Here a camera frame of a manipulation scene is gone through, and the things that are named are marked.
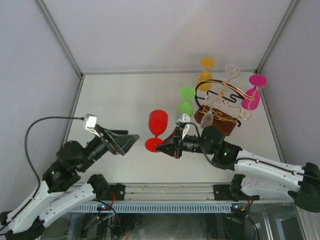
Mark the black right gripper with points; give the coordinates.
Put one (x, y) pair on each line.
(170, 149)

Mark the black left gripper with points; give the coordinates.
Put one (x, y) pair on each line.
(118, 141)

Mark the red wine glass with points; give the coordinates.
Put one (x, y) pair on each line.
(157, 124)

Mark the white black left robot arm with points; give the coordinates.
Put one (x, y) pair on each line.
(48, 202)

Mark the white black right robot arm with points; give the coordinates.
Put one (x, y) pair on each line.
(254, 177)

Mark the green wine glass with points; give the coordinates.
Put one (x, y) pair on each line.
(187, 93)

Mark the brown wooden rack base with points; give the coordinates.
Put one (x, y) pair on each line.
(222, 121)

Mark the clear wine glass front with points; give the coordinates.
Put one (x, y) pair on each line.
(212, 101)

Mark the clear wine glass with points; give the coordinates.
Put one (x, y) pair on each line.
(233, 71)
(212, 101)

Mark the yellow wine glass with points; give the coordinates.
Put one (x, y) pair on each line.
(207, 63)

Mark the pink wine glass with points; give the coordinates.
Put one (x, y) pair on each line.
(258, 81)

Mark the clear wine glass back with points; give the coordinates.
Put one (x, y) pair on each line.
(233, 71)

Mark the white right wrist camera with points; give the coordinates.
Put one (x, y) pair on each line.
(182, 120)

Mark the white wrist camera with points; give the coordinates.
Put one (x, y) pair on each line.
(90, 121)
(182, 120)

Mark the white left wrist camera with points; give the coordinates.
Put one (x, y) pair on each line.
(90, 121)

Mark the aluminium mounting rail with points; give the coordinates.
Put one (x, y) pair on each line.
(170, 192)

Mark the blue slotted cable duct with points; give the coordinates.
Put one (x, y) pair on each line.
(154, 208)

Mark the gold wire glass rack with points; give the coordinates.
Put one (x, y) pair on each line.
(231, 95)

